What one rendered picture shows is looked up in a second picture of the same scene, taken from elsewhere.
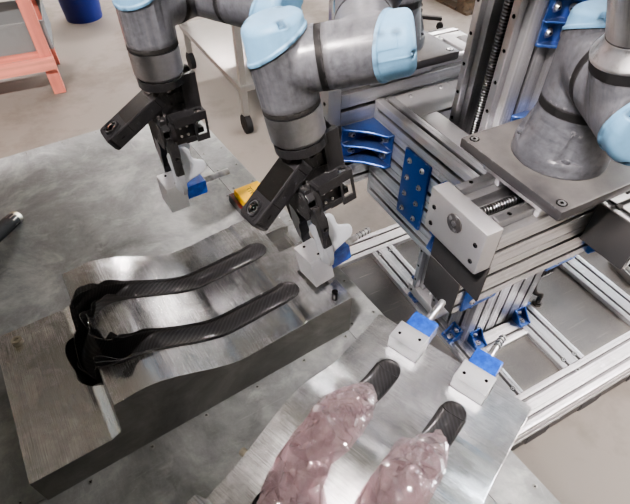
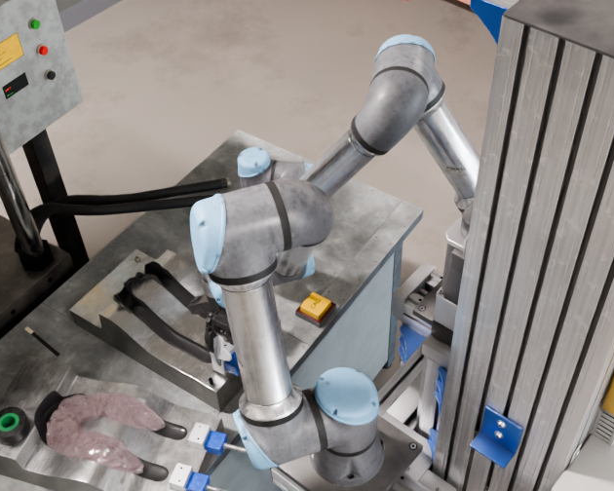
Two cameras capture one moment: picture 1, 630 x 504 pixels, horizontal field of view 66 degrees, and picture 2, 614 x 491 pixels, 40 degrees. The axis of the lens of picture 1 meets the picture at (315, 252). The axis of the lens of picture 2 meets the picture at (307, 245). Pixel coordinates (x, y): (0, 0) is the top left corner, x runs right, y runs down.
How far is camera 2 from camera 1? 1.63 m
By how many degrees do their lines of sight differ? 47
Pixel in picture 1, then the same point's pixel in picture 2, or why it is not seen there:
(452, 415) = (160, 474)
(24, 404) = (104, 283)
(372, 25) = not seen: hidden behind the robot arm
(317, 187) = (211, 319)
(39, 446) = (87, 302)
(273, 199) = (196, 304)
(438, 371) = (187, 460)
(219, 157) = (362, 266)
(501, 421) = not seen: outside the picture
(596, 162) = (319, 467)
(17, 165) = not seen: hidden behind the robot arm
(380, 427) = (131, 433)
